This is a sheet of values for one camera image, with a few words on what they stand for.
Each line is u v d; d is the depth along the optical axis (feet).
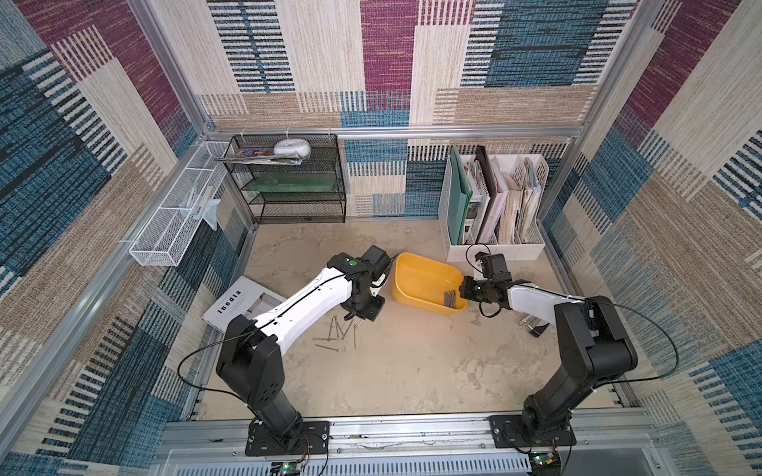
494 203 2.87
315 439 2.34
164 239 2.95
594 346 1.56
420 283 3.27
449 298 3.18
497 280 2.48
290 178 3.47
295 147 2.96
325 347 2.91
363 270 1.91
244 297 3.09
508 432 2.40
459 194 2.79
